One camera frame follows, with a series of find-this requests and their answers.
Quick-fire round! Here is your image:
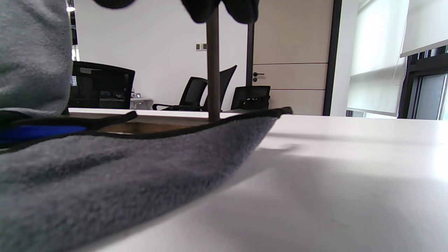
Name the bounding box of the dark wooden hanging rack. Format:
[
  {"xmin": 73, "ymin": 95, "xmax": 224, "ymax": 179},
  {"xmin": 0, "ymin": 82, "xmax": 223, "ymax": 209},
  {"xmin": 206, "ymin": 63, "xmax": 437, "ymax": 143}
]
[{"xmin": 86, "ymin": 7, "xmax": 222, "ymax": 136}]

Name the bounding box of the person's right hand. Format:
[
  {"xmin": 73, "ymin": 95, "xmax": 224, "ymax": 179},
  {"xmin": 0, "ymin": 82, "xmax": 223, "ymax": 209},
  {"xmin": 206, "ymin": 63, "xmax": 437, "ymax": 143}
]
[{"xmin": 93, "ymin": 0, "xmax": 260, "ymax": 25}]

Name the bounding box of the black window frame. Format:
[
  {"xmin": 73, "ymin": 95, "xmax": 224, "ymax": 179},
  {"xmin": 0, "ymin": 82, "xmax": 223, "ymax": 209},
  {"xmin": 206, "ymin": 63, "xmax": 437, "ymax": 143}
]
[{"xmin": 397, "ymin": 45, "xmax": 448, "ymax": 120}]

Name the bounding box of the dark grey hand towel blue lining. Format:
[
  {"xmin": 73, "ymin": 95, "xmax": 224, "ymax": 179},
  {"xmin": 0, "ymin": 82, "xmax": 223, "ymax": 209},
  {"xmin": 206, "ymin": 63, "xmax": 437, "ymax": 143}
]
[{"xmin": 0, "ymin": 110, "xmax": 138, "ymax": 149}]

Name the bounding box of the black door frame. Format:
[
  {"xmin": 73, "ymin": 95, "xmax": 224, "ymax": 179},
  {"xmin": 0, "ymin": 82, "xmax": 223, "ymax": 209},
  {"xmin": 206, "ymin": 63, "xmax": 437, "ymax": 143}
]
[{"xmin": 322, "ymin": 0, "xmax": 343, "ymax": 116}]

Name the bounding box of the white side table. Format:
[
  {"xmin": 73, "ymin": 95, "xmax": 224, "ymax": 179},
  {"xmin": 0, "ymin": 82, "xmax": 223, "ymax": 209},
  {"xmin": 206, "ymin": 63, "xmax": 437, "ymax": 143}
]
[{"xmin": 129, "ymin": 92, "xmax": 154, "ymax": 110}]

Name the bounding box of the black tall back chair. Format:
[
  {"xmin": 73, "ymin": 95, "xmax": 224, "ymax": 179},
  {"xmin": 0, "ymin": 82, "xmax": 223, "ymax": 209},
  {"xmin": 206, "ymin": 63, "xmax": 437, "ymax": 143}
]
[{"xmin": 202, "ymin": 65, "xmax": 238, "ymax": 112}]

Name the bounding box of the white roller blind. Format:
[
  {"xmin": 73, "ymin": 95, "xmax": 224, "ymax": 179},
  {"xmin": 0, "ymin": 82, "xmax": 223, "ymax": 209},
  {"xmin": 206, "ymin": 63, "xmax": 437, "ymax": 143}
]
[
  {"xmin": 346, "ymin": 0, "xmax": 410, "ymax": 117},
  {"xmin": 400, "ymin": 0, "xmax": 448, "ymax": 58}
]

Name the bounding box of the grey hand towel green lining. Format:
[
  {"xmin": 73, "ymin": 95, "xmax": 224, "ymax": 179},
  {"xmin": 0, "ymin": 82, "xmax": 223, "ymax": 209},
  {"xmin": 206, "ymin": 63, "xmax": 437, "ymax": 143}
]
[
  {"xmin": 0, "ymin": 107, "xmax": 294, "ymax": 252},
  {"xmin": 0, "ymin": 0, "xmax": 73, "ymax": 118}
]

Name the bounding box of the black office chair chrome base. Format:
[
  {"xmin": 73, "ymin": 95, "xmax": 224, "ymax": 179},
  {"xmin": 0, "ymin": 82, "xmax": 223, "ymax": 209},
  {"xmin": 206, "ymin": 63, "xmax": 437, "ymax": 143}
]
[
  {"xmin": 152, "ymin": 77, "xmax": 209, "ymax": 112},
  {"xmin": 230, "ymin": 85, "xmax": 271, "ymax": 111}
]

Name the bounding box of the black mesh office chair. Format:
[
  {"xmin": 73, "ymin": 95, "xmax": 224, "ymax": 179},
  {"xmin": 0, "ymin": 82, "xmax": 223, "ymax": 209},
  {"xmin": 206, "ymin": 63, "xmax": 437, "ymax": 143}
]
[{"xmin": 68, "ymin": 61, "xmax": 136, "ymax": 110}]

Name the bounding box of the beige wooden door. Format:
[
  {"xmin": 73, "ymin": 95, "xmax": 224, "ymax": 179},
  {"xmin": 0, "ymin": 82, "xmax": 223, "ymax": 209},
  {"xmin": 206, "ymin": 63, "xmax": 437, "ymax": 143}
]
[{"xmin": 246, "ymin": 0, "xmax": 334, "ymax": 116}]

